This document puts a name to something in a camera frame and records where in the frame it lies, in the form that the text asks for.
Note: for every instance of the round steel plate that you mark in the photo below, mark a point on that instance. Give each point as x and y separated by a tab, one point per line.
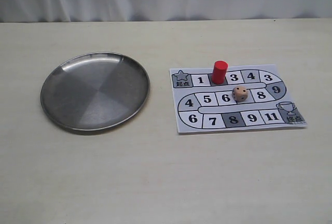
95	92

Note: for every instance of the wooden die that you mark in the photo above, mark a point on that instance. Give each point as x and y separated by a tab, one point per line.
239	93

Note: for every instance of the red cylinder game piece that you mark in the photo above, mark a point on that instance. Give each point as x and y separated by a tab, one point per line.
219	72

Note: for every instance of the printed paper game board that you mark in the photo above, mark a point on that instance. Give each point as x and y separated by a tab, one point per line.
202	106

